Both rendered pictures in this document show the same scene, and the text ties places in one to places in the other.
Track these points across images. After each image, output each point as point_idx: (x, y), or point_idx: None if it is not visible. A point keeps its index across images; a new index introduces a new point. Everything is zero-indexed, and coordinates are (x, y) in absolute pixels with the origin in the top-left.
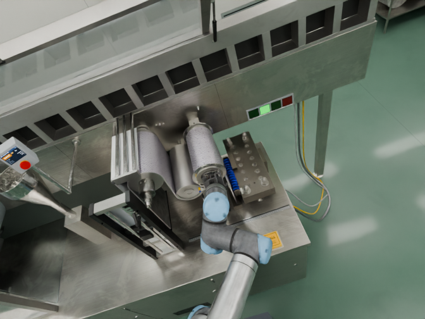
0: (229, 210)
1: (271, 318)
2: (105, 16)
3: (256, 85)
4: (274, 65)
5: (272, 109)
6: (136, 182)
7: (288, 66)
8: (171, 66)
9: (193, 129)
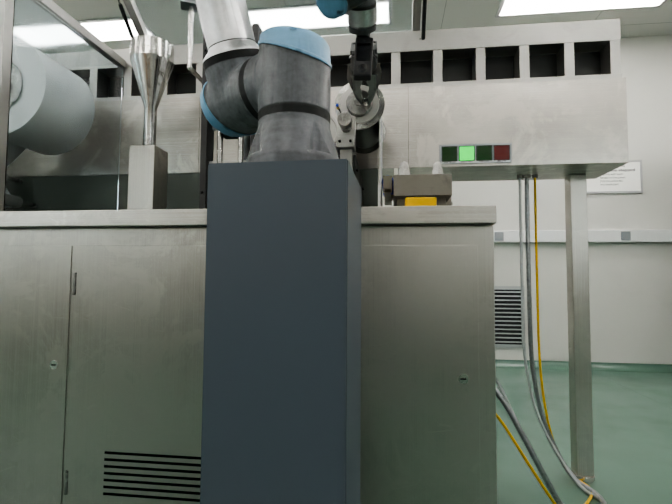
0: (369, 72)
1: (360, 217)
2: None
3: (460, 109)
4: (486, 90)
5: (477, 158)
6: None
7: (506, 97)
8: None
9: None
